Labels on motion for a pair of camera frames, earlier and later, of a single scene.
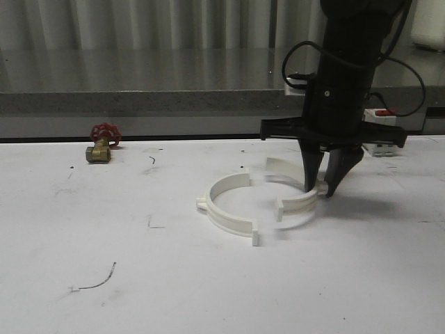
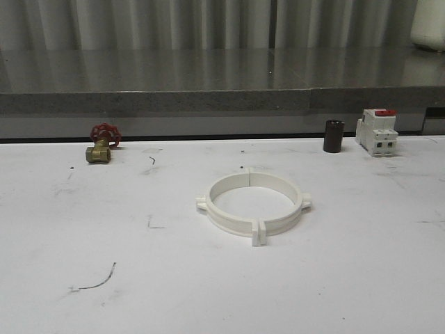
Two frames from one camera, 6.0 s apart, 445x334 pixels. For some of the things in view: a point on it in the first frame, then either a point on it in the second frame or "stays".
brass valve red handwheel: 104,135 stays
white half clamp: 297,209 → 260,178
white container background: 428,26 stays
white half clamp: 240,227 stays
